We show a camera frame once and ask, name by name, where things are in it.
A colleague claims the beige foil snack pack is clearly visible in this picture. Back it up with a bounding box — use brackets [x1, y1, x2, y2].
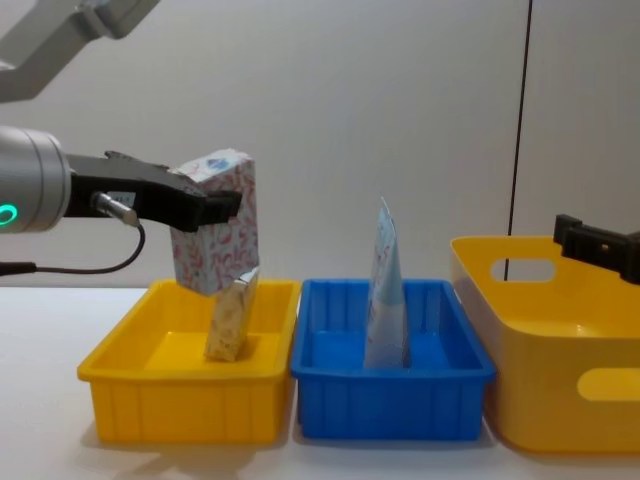
[203, 266, 262, 363]

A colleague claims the blue plastic bin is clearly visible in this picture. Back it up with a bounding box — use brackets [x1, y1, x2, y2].
[289, 278, 498, 442]

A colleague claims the thin black hanging cable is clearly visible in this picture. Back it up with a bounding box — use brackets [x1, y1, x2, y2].
[503, 0, 533, 282]

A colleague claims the red leaf print tissue pack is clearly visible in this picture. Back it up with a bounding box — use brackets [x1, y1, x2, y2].
[169, 147, 263, 298]

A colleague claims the yellow plastic bin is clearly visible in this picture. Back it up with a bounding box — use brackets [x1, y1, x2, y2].
[76, 278, 302, 444]

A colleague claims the thin dark gripper cable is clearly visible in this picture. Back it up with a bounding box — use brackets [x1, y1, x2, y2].
[0, 191, 147, 275]

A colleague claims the pale blue white pouch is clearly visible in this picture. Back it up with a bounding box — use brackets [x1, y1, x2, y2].
[362, 195, 413, 371]

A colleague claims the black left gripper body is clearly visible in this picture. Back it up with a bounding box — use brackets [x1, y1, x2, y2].
[64, 149, 152, 224]

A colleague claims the yellow basket with handle holes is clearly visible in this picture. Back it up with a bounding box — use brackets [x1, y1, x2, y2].
[448, 235, 640, 456]

